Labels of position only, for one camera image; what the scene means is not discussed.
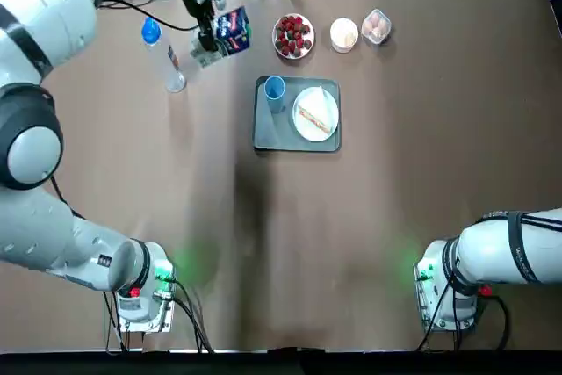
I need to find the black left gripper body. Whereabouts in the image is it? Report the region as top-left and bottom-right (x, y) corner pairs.
(180, 0), (213, 29)

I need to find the blue white milk carton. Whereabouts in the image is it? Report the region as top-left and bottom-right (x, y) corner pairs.
(189, 4), (253, 70)

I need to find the triangular sandwich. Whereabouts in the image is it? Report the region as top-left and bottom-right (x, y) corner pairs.
(297, 85), (332, 135)

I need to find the white plate with strawberries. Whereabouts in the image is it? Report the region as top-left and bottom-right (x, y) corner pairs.
(271, 12), (316, 60)

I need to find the blue cup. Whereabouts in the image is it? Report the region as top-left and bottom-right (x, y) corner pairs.
(263, 75), (287, 115)

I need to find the grey tray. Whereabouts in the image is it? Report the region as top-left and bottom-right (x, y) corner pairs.
(252, 76), (343, 154)

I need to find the white round plate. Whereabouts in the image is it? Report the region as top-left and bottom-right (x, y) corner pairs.
(292, 86), (340, 143)

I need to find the clear water bottle blue cap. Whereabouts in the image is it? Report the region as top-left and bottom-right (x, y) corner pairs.
(140, 16), (188, 94)

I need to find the small white bowl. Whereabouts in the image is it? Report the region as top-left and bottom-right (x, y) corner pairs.
(329, 17), (359, 54)

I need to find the clear plastic egg box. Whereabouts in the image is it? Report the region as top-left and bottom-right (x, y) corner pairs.
(360, 7), (393, 47)

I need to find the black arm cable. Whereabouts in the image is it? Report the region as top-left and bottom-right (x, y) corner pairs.
(98, 0), (201, 32)

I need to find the black base cable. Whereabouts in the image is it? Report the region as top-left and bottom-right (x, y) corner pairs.
(169, 278), (216, 354)
(416, 293), (513, 352)

